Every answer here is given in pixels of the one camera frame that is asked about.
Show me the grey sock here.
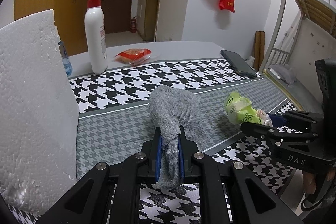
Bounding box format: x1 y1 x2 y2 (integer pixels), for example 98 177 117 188
149 85 210 189

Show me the right hand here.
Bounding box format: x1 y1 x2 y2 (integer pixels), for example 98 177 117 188
302 171 317 194

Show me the houndstooth table cloth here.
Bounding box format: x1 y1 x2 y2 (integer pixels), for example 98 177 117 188
10 57 302 224

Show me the green snack wrapper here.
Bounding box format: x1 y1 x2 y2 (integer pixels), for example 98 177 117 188
224 92 273 127

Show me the black smartphone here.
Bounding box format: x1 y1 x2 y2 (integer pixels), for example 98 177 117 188
220 50 257 79

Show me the red snack packet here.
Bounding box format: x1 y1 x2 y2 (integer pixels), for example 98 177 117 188
114 48 151 66

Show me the white pump lotion bottle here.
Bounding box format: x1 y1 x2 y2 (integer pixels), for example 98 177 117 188
84 0 108 74

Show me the white styrofoam box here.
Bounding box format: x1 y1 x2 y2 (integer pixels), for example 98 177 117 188
1 10 79 215

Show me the small clear spray bottle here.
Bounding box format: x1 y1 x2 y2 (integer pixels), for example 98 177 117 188
58 40 72 77

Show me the red fire extinguisher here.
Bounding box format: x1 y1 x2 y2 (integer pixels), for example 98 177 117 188
130 16 137 33

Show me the metal bunk bed frame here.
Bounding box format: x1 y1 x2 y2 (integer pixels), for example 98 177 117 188
258 0 336 88

